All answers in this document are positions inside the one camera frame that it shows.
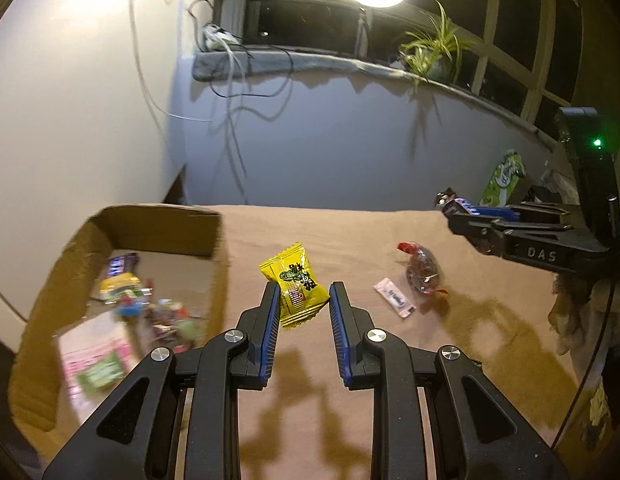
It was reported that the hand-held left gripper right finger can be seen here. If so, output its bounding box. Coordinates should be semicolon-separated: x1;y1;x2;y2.
329;281;571;480

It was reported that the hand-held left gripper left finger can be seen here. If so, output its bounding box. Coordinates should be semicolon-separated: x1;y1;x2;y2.
42;281;282;480

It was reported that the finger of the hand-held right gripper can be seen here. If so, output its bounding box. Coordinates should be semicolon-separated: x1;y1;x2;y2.
477;201;573;233
442;209;516;256

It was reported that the dark chocolate bar packet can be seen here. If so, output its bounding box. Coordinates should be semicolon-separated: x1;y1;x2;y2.
434;187;478;216

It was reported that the yellow candy packet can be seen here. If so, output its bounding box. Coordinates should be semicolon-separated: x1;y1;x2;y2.
259;242;331;332

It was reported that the brown red snack packet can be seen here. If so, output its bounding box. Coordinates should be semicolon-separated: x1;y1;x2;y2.
144;300;208;356

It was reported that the small blue white packet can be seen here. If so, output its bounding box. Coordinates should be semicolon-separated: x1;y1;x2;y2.
114;297;146;322

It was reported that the cardboard box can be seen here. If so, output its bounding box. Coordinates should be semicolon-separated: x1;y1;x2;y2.
7;203;229;433

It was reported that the snickers bar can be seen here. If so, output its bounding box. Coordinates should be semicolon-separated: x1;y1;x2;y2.
106;252;140;278

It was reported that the sliced bread packet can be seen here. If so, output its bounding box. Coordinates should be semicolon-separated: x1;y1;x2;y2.
57;317;133;411

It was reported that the green paper bag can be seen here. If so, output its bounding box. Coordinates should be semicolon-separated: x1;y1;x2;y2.
479;149;528;208

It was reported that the small pink packet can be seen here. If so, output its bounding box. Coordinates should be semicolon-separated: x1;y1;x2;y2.
374;277;417;319

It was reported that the clear bag of dark snack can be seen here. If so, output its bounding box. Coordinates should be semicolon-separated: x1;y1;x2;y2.
396;241;451;301

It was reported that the brown table cloth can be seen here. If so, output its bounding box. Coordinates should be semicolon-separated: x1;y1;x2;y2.
10;203;611;480

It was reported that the potted spider plant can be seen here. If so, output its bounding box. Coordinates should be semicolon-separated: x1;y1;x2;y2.
397;0;476;88

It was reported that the yellow patterned cloth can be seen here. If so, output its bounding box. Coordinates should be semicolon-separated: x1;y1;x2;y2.
577;375;616;443

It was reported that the black light tripod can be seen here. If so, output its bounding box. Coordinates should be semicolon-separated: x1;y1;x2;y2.
357;7;371;56

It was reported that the white power strip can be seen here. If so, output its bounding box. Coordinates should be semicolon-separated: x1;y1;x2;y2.
204;24;241;52

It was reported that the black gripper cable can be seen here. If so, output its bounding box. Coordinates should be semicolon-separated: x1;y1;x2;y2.
550;280;616;453

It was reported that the white window frame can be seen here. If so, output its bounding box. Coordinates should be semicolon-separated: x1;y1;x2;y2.
215;0;591;126

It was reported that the white cable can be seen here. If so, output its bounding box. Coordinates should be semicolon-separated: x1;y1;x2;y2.
127;0;251;186

